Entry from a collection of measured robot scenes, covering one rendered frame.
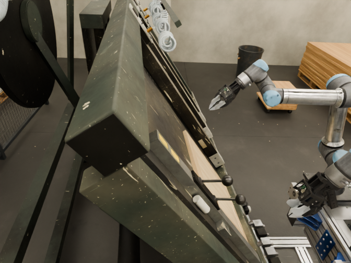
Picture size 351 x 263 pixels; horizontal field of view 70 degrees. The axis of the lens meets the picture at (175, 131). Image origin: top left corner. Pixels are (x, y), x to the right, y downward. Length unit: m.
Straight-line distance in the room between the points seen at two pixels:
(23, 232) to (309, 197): 1.50
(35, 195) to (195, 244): 1.44
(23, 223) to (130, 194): 1.37
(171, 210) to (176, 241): 0.12
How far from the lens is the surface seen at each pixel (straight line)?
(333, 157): 1.67
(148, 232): 0.60
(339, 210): 1.83
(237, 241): 1.23
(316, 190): 0.99
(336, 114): 1.62
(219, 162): 1.84
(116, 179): 0.47
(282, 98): 1.31
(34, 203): 1.90
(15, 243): 1.75
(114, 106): 0.39
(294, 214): 1.05
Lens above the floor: 2.13
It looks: 35 degrees down
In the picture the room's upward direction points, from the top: 3 degrees clockwise
